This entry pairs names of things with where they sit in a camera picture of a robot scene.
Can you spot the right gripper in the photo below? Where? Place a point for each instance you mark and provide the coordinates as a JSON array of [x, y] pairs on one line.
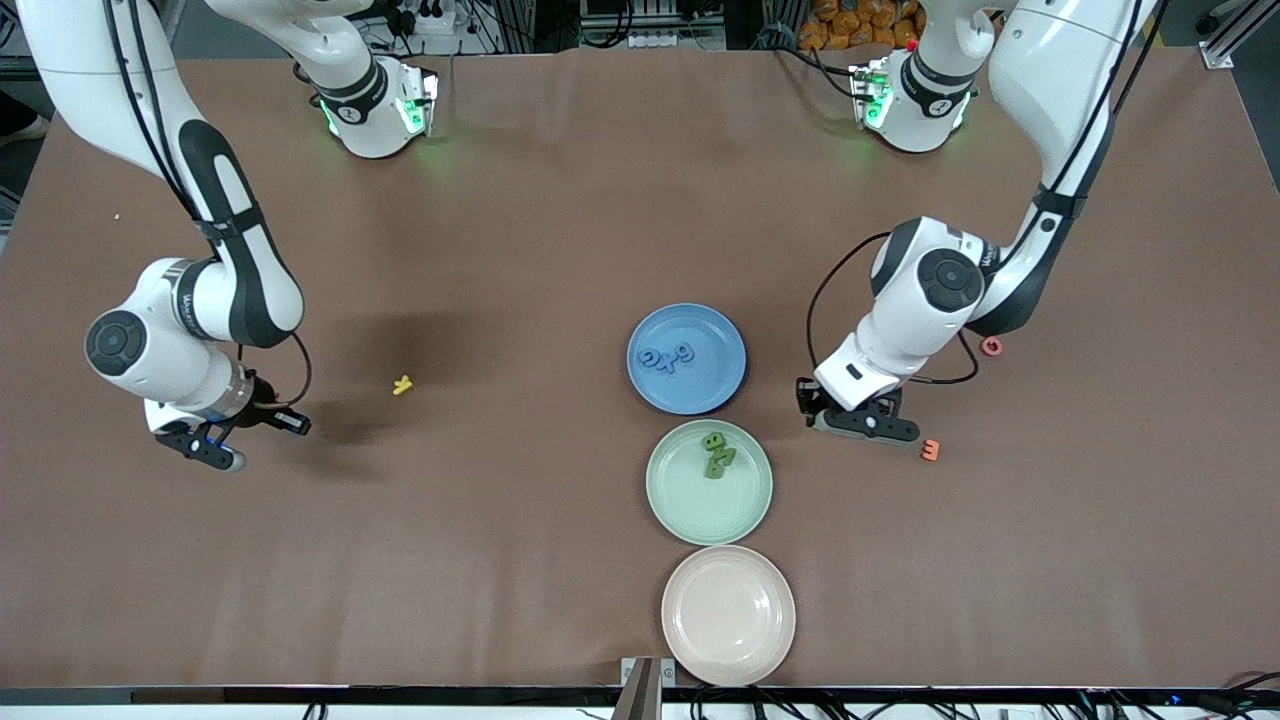
[[262, 403]]

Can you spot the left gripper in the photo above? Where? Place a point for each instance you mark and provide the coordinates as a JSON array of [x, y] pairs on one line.
[[805, 396]]

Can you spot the green foam letter N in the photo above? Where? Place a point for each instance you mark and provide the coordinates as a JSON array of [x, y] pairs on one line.
[[722, 456]]

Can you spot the green foam letter B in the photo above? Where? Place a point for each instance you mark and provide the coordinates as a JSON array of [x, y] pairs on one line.
[[713, 440]]

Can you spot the green foam digit six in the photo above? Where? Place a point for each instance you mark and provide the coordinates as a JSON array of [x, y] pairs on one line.
[[714, 471]]

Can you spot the blue foam digit nine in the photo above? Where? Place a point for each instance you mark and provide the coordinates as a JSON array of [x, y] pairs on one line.
[[684, 353]]

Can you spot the blue foam letter c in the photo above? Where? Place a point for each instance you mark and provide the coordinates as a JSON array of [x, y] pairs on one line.
[[644, 360]]

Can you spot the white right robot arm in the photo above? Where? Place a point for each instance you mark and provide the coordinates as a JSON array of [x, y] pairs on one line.
[[80, 60]]

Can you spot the blue plate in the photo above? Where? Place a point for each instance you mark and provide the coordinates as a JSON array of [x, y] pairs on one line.
[[700, 390]]

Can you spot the yellow foam letter k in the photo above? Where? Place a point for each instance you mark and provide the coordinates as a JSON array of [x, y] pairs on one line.
[[402, 385]]

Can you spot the orange foam letter E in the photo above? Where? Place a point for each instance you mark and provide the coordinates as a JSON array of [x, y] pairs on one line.
[[931, 450]]

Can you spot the green plate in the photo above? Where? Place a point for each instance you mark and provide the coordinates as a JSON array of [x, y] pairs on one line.
[[690, 505]]

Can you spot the red foam letter G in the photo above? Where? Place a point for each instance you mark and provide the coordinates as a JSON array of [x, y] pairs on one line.
[[984, 347]]

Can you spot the beige pink plate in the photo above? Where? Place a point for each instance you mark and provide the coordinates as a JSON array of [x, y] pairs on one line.
[[728, 615]]

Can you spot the orange mesh bag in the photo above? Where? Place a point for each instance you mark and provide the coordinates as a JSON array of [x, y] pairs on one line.
[[850, 20]]

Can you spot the long white power strip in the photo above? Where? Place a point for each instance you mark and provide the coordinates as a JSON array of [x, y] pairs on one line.
[[655, 40]]

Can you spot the white power strip with plugs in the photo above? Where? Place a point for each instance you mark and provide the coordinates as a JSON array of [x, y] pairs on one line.
[[430, 15]]

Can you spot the aluminium frame profile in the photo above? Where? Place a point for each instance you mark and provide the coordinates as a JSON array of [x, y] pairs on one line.
[[1240, 30]]

